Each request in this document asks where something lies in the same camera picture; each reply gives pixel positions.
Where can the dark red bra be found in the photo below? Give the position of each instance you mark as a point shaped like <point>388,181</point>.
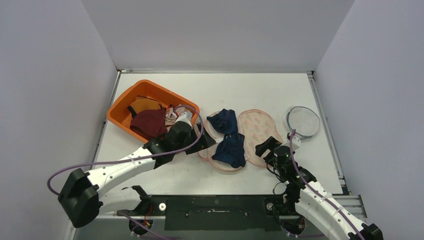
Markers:
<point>149,123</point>

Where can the orange plastic tub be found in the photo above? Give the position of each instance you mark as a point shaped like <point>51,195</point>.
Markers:
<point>119,114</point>

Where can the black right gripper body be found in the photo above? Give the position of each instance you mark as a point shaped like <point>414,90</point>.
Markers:
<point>269,148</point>

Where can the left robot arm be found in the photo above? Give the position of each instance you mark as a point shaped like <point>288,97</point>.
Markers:
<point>86,194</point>

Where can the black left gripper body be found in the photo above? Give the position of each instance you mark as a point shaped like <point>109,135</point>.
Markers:
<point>191,138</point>

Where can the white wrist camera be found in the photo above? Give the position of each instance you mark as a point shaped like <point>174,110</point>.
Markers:
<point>293,142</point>
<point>185,116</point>

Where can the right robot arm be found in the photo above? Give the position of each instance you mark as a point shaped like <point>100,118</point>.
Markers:
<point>306,196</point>

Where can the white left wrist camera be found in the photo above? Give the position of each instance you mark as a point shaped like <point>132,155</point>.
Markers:
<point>185,116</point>

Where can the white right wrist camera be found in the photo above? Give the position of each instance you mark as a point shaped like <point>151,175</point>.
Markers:
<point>293,142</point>

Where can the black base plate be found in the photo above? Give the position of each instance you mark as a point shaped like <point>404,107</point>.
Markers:
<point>220,212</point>

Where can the navy blue bra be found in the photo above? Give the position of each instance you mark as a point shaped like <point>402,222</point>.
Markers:
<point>228,154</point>

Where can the floral padded bra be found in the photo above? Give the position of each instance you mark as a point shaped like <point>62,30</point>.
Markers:
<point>256,126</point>

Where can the beige crumpled garment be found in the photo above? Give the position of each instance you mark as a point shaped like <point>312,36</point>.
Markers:
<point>172,114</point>

